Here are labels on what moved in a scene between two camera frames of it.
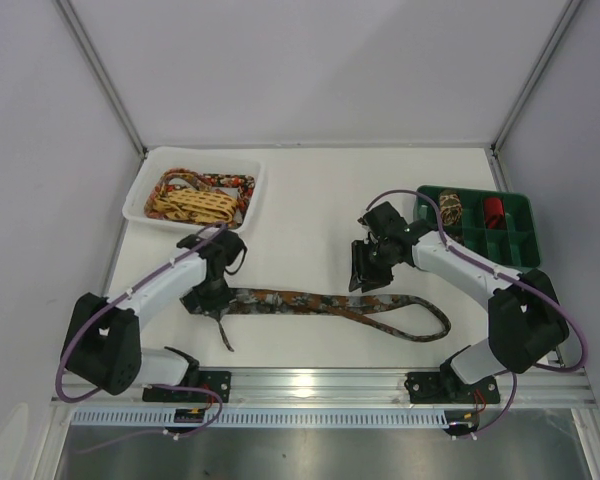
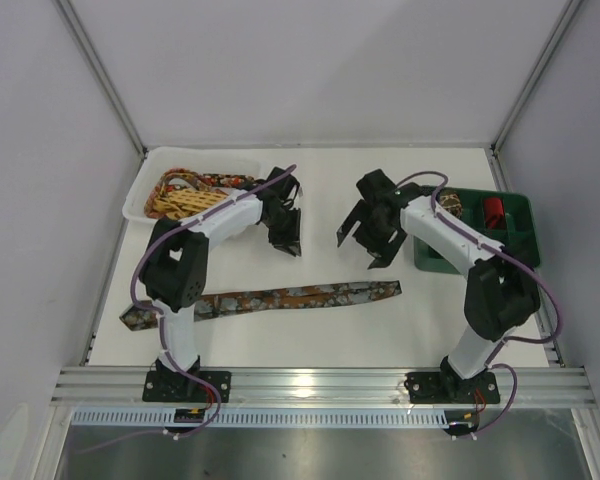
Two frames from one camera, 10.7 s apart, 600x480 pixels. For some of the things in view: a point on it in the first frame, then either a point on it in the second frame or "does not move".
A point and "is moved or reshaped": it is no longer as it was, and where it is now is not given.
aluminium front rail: x=319 y=387 does not move
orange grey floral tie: x=411 y=316 is moved or reshaped
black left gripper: x=206 y=304 to x=284 y=226
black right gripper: x=365 y=270 to x=371 y=236
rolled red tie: x=494 y=213 does not move
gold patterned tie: x=194 y=206 does not move
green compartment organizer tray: x=499 y=224 does not move
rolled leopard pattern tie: x=450 y=205 does not move
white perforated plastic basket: x=201 y=161 does not move
